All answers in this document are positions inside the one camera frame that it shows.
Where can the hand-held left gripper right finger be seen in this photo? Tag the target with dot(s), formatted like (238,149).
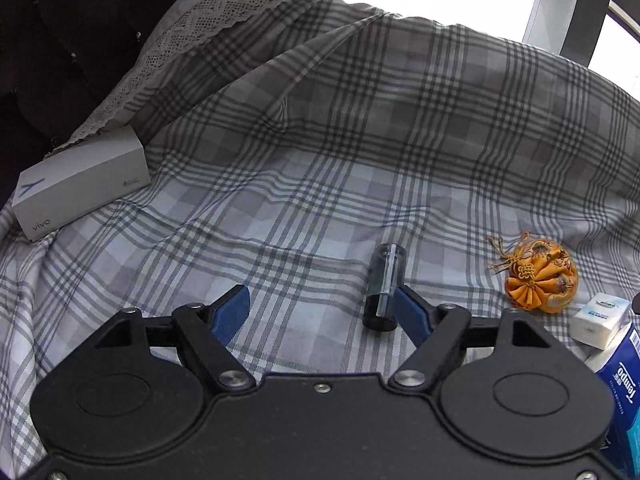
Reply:
(407,311)

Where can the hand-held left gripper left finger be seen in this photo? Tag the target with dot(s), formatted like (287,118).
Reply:
(232,311)

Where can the black clear cylinder bottle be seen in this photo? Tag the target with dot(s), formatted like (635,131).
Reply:
(382,280)

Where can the grey plaid bed sheet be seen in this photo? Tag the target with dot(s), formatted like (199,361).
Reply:
(300,160)

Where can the small white tissue pack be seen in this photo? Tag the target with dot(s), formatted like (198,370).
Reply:
(600,325)

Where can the white phone box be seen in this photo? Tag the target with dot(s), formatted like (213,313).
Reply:
(75,190)

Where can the blue tissue pack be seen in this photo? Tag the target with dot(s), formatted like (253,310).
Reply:
(625,390)

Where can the grey lace-trimmed cloth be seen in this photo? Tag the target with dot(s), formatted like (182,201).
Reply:
(200,10)

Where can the dark clothing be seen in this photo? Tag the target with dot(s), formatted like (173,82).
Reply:
(75,35)

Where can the window frame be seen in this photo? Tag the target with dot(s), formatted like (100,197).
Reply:
(550,0)

